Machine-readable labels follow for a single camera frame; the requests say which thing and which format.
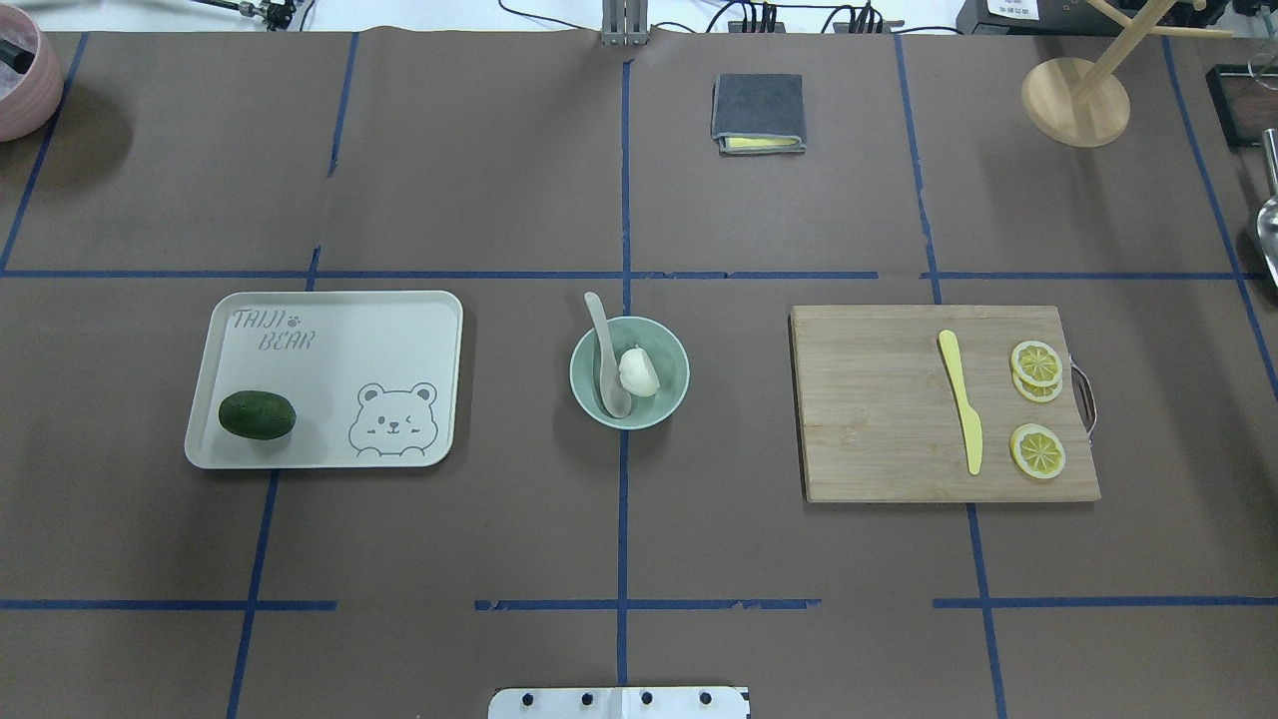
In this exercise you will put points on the white steamed bun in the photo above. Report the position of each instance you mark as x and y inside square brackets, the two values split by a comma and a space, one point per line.
[637, 373]

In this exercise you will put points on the white ceramic spoon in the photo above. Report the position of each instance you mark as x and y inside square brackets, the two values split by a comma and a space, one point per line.
[616, 400]

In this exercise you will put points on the green ceramic bowl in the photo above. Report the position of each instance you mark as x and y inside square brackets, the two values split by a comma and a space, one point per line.
[663, 348]

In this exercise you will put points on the pink bowl with ice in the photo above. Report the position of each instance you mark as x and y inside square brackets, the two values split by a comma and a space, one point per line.
[28, 100]

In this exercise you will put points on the wooden cutting board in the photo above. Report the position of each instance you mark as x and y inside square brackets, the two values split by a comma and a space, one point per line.
[878, 413]

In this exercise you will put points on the grey folded cloth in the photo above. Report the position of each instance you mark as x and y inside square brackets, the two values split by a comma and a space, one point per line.
[759, 114]

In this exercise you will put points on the white bear tray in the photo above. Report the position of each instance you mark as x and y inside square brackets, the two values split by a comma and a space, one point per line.
[372, 376]

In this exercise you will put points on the yellow plastic knife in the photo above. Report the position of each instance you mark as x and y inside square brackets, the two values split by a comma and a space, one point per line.
[972, 428]

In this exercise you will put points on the green avocado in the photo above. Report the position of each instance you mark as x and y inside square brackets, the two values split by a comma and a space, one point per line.
[257, 414]

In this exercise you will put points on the double lemon slice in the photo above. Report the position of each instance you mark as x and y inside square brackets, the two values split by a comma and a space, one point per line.
[1037, 371]

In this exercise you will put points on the black box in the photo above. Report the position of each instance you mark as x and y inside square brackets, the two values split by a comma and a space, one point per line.
[1084, 18]

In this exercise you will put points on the black tripod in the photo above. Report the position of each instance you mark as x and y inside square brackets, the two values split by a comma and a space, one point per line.
[276, 15]

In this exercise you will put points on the wooden mug tree stand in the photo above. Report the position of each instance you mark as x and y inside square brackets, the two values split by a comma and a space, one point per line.
[1080, 103]

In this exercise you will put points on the metal scoop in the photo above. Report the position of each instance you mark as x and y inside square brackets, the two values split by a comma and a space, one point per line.
[1266, 220]

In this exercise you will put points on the aluminium frame post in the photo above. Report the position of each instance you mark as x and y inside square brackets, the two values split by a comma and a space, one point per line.
[625, 23]

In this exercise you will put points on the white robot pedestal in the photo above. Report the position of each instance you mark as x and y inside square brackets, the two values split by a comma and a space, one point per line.
[714, 701]

